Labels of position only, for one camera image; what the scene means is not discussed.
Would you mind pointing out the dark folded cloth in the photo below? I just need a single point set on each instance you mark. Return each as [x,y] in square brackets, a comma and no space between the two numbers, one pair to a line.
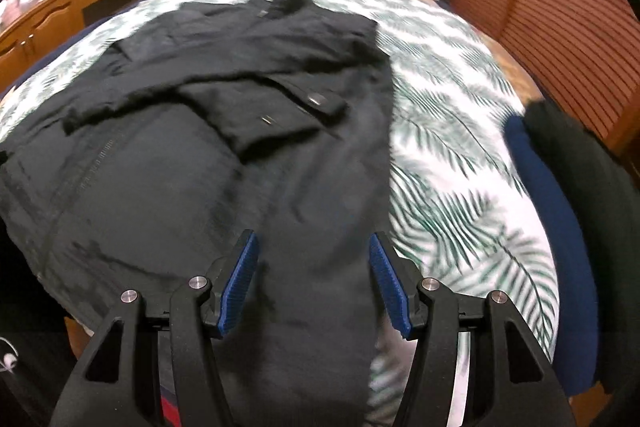
[600,217]

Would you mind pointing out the leaf print bed sheet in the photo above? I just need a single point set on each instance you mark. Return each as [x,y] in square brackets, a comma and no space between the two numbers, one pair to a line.
[450,157]

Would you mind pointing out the wooden desk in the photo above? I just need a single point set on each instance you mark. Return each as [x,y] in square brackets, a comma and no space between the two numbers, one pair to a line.
[55,12]

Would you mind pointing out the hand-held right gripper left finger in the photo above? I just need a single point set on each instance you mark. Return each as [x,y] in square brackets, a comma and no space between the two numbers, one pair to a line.
[240,287]

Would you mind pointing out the wooden louvred wardrobe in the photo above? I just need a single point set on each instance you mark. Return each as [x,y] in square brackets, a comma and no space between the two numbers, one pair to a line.
[550,7]

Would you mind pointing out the navy folded cloth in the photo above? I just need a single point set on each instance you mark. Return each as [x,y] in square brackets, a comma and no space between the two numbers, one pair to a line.
[555,232]

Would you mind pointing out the black jacket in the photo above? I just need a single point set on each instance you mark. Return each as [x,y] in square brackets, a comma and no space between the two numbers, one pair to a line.
[200,167]

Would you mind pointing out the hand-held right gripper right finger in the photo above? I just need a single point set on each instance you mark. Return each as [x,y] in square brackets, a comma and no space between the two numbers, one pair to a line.
[392,287]

